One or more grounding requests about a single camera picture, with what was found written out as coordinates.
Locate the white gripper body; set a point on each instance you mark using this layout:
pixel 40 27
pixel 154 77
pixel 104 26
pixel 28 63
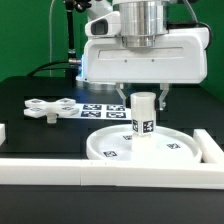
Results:
pixel 178 56

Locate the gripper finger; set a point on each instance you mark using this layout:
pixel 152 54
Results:
pixel 164 88
pixel 123 93

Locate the white round table top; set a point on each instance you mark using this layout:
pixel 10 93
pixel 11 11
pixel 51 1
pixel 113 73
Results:
pixel 121 143

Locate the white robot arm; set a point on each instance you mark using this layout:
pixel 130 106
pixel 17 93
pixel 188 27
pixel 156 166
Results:
pixel 132 41

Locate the white marker sheet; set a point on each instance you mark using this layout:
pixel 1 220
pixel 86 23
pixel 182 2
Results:
pixel 102 112

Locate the white cross-shaped table base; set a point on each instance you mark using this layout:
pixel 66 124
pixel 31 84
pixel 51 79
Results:
pixel 37 108

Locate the white right fence rail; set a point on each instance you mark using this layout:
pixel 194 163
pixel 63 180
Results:
pixel 211 152

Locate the white fence rail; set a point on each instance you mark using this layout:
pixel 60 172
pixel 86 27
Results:
pixel 211 152
pixel 2 134
pixel 105 173

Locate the white left fence rail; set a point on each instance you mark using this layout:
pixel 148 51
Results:
pixel 2 134

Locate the white front fence rail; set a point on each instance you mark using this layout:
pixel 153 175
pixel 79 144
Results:
pixel 105 173

